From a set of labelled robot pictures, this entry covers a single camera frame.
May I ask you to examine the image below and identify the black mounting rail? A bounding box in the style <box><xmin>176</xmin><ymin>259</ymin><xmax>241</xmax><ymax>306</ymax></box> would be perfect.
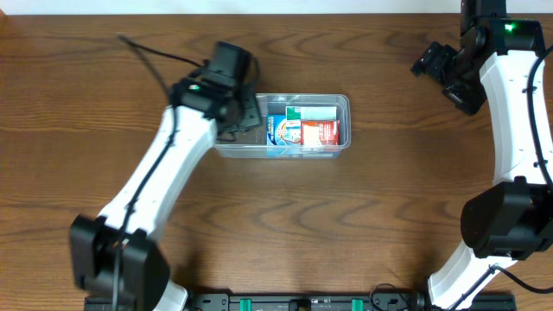
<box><xmin>84</xmin><ymin>291</ymin><xmax>518</xmax><ymax>311</ymax></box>

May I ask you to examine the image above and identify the red medicine box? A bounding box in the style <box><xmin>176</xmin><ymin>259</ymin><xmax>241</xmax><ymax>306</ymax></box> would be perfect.
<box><xmin>301</xmin><ymin>120</ymin><xmax>340</xmax><ymax>147</ymax></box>

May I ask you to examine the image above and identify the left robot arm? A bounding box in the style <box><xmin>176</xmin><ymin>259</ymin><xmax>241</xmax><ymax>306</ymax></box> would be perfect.
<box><xmin>69</xmin><ymin>36</ymin><xmax>261</xmax><ymax>311</ymax></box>

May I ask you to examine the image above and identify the white green medicine box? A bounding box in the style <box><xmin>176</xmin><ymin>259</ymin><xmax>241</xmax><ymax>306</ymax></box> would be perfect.
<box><xmin>285</xmin><ymin>106</ymin><xmax>337</xmax><ymax>121</ymax></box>

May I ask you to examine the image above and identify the blue cooling patch box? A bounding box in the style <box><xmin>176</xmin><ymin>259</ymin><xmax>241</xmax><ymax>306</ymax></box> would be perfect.
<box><xmin>265</xmin><ymin>113</ymin><xmax>336</xmax><ymax>159</ymax></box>

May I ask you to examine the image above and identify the clear plastic container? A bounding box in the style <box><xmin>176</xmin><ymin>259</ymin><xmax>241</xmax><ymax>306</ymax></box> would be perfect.
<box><xmin>214</xmin><ymin>93</ymin><xmax>351</xmax><ymax>158</ymax></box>

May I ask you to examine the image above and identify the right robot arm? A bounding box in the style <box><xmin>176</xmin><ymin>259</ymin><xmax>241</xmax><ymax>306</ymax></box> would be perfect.
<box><xmin>407</xmin><ymin>0</ymin><xmax>552</xmax><ymax>310</ymax></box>

